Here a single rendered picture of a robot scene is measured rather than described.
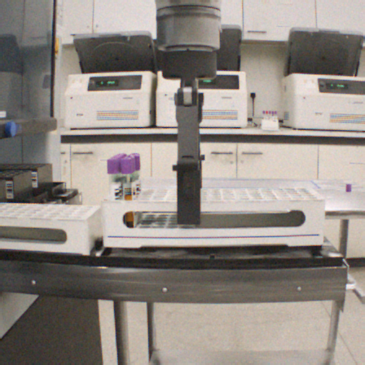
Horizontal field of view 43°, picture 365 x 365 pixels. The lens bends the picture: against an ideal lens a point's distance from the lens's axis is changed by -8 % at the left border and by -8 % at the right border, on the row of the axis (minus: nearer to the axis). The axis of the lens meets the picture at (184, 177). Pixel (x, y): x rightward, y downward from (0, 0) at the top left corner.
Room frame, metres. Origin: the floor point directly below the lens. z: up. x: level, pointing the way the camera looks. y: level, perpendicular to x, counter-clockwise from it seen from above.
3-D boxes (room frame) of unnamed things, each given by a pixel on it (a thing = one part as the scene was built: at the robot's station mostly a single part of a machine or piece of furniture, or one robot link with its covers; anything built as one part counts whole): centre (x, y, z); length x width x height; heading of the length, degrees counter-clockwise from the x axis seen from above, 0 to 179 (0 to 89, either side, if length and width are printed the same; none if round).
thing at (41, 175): (1.14, 0.35, 0.85); 0.12 x 0.02 x 0.06; 176
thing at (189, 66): (0.67, -0.01, 1.04); 0.08 x 0.07 x 0.09; 177
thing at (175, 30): (0.67, -0.01, 1.12); 0.09 x 0.09 x 0.06
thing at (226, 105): (3.27, -0.12, 1.24); 0.62 x 0.56 x 0.69; 178
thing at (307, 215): (0.67, -0.04, 0.86); 0.30 x 0.10 x 0.06; 87
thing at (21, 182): (0.99, 0.36, 0.85); 0.12 x 0.02 x 0.06; 177
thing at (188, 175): (0.60, 0.00, 0.92); 0.03 x 0.01 x 0.05; 177
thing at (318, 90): (3.23, -0.97, 1.25); 0.62 x 0.56 x 0.69; 177
